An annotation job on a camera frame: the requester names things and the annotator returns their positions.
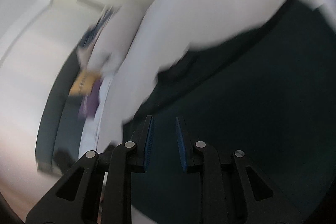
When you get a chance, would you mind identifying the white bed sheet mattress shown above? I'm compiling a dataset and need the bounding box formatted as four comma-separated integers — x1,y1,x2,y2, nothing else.
92,0,335,152

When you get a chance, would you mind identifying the dark green upholstered headboard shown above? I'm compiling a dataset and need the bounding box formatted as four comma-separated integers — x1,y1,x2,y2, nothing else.
35,51,85,177

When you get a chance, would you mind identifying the dark green knit sweater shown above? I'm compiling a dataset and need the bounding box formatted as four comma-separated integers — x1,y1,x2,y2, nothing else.
123,0,335,223

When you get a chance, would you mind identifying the purple patterned cushion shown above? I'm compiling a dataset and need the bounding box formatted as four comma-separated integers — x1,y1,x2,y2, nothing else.
79,80,102,118

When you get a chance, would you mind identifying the yellow patterned cushion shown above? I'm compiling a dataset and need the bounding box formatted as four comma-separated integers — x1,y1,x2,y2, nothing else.
69,70,101,96

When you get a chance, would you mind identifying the grey blue folded blanket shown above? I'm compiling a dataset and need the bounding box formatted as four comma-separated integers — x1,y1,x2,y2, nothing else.
77,6,121,48

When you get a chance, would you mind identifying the rolled white duvet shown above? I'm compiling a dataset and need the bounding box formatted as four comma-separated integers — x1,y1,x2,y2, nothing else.
76,2,145,75

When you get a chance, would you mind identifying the white pillow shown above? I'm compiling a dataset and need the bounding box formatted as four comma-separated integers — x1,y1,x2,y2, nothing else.
78,75,114,157

